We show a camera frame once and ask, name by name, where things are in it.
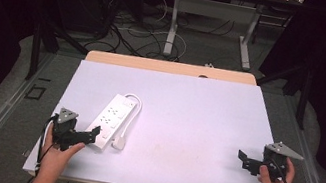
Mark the black floor socket frame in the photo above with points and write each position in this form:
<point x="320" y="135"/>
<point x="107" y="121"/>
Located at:
<point x="35" y="92"/>

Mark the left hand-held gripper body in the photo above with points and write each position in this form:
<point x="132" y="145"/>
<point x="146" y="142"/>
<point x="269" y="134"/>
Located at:
<point x="65" y="125"/>

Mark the person's left hand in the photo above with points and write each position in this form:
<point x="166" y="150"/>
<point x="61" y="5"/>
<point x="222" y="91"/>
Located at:
<point x="55" y="157"/>

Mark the white table mat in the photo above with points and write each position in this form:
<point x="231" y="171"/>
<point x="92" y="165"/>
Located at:
<point x="178" y="124"/>

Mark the desk with white legs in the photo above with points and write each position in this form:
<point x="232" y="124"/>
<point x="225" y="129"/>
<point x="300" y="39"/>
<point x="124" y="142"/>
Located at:
<point x="216" y="9"/>

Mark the black metal stand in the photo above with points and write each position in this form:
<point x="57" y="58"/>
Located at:
<point x="35" y="48"/>
<point x="304" y="92"/>

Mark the white power strip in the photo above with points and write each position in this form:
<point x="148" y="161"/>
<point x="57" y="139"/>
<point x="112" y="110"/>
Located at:
<point x="111" y="119"/>

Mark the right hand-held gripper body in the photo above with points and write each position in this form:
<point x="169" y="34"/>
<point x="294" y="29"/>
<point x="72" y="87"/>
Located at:
<point x="278" y="157"/>

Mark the wooden table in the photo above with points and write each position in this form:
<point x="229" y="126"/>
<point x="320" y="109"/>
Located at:
<point x="168" y="66"/>

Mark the white plug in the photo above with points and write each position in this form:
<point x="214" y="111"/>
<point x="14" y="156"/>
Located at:
<point x="119" y="142"/>

